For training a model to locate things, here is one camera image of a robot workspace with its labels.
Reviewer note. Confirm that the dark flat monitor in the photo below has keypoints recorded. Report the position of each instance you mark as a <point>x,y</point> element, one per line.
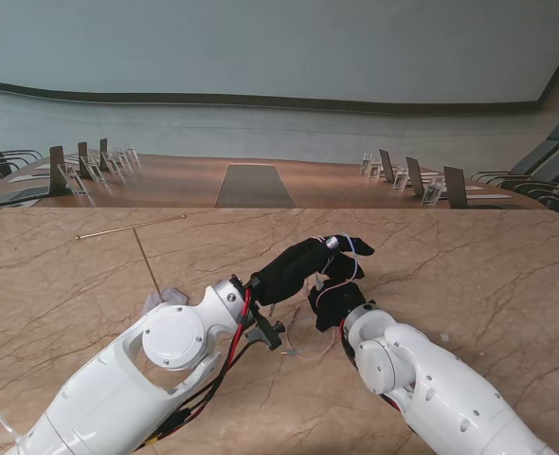
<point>455,187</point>
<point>82,158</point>
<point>58,170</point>
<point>103,154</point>
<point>386,166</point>
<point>414,176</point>

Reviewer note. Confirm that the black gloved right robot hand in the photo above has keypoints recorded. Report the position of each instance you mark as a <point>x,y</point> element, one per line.
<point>338,305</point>

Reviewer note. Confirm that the dark grey laptop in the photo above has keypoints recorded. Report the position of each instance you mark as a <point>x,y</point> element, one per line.
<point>14,194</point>

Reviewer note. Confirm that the clear acrylic name stand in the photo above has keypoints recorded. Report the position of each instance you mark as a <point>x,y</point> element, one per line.
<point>113,166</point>
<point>73,182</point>
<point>124,161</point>
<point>375,170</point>
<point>366,163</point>
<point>94,171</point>
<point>400,180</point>
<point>132,155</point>
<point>432,192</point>

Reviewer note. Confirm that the white paper sheet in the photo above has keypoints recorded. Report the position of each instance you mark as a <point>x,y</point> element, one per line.
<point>490,195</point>
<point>28,178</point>

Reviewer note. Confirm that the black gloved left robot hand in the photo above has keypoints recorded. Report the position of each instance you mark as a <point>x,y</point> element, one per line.
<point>293,270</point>

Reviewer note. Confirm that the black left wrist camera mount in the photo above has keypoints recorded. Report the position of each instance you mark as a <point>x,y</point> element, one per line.
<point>267,334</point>

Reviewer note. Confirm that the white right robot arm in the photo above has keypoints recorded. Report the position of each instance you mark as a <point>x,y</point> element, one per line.
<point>426,379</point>

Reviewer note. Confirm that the brown conference table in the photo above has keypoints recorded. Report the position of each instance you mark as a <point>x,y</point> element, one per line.
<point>175,185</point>

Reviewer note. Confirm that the gold T rack marble base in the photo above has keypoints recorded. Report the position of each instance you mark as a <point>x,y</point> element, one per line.
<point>170,295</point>

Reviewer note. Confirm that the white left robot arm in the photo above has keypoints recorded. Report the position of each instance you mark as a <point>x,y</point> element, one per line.
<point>118,393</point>

